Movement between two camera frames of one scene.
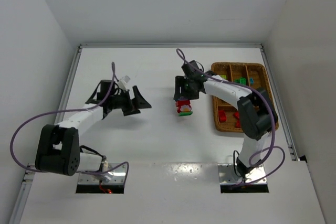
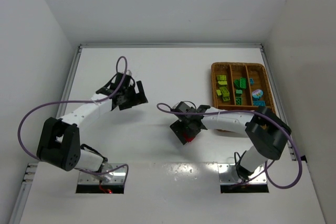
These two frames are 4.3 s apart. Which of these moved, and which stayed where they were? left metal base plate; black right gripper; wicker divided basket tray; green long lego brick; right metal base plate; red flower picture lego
Moved: black right gripper; red flower picture lego
Stayed: green long lego brick; left metal base plate; right metal base plate; wicker divided basket tray
